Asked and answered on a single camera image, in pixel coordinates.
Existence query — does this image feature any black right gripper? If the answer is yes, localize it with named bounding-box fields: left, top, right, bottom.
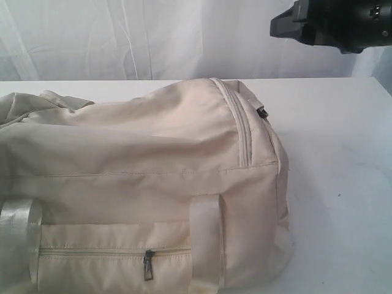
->
left=269, top=0, right=391, bottom=54

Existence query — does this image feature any beige duffel bag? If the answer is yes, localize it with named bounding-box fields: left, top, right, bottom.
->
left=1, top=78, right=293, bottom=293

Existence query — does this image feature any white backdrop curtain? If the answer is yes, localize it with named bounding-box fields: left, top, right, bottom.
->
left=1, top=1, right=391, bottom=81

